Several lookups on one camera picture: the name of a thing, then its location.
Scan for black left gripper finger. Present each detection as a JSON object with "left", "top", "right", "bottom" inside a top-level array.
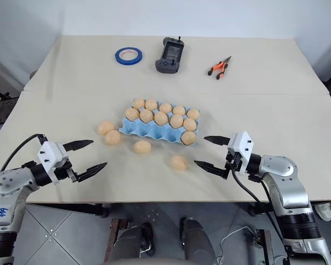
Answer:
[
  {"left": 77, "top": 162, "right": 109, "bottom": 182},
  {"left": 62, "top": 139, "right": 95, "bottom": 152}
]

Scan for grey handheld remote controller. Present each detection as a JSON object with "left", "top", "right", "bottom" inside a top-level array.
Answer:
[{"left": 154, "top": 35, "right": 185, "bottom": 74}]

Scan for black metal stand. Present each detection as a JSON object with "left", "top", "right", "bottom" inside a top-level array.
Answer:
[{"left": 0, "top": 82, "right": 19, "bottom": 126}]

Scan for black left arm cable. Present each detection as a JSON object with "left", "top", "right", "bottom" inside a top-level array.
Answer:
[{"left": 0, "top": 133, "right": 50, "bottom": 174}]

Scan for blue tape roll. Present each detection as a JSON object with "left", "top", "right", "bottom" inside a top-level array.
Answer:
[{"left": 115, "top": 47, "right": 145, "bottom": 66}]

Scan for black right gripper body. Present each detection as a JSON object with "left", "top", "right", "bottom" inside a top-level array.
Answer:
[{"left": 225, "top": 151, "right": 244, "bottom": 174}]

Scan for dark rounded shape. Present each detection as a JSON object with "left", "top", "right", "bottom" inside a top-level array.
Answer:
[
  {"left": 180, "top": 217, "right": 213, "bottom": 261},
  {"left": 116, "top": 221, "right": 156, "bottom": 260}
]

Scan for blue egg tray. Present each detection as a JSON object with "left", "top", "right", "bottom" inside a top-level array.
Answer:
[{"left": 118, "top": 97, "right": 202, "bottom": 146}]

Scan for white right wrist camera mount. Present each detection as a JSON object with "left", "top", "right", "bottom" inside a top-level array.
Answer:
[{"left": 227, "top": 131, "right": 255, "bottom": 175}]

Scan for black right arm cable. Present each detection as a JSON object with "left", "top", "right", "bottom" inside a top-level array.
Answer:
[{"left": 231, "top": 165, "right": 287, "bottom": 251}]

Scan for thin white floor cable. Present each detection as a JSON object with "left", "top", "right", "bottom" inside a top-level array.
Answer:
[{"left": 220, "top": 225, "right": 259, "bottom": 251}]

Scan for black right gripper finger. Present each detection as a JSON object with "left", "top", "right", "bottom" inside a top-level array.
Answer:
[
  {"left": 193, "top": 160, "right": 228, "bottom": 180},
  {"left": 203, "top": 135, "right": 232, "bottom": 146}
]

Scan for white shoe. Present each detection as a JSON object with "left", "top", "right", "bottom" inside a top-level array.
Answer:
[{"left": 314, "top": 202, "right": 331, "bottom": 222}]

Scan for rusty brown metal post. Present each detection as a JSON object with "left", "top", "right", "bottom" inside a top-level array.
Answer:
[
  {"left": 106, "top": 218, "right": 128, "bottom": 265},
  {"left": 254, "top": 228, "right": 274, "bottom": 265}
]

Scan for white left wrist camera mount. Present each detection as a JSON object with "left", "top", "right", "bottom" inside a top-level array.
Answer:
[{"left": 37, "top": 141, "right": 70, "bottom": 183}]

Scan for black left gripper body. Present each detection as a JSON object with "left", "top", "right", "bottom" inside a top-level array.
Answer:
[{"left": 54, "top": 162, "right": 80, "bottom": 183}]

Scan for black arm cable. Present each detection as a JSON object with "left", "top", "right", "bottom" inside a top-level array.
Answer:
[
  {"left": 231, "top": 165, "right": 287, "bottom": 251},
  {"left": 0, "top": 133, "right": 50, "bottom": 174}
]

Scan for orange handled pliers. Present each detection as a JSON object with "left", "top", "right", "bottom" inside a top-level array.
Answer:
[{"left": 207, "top": 55, "right": 233, "bottom": 81}]

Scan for black table frame bar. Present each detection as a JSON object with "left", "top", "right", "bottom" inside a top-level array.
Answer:
[{"left": 26, "top": 203, "right": 110, "bottom": 219}]

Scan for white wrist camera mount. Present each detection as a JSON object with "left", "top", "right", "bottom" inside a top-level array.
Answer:
[
  {"left": 37, "top": 141, "right": 70, "bottom": 183},
  {"left": 227, "top": 131, "right": 255, "bottom": 175}
]

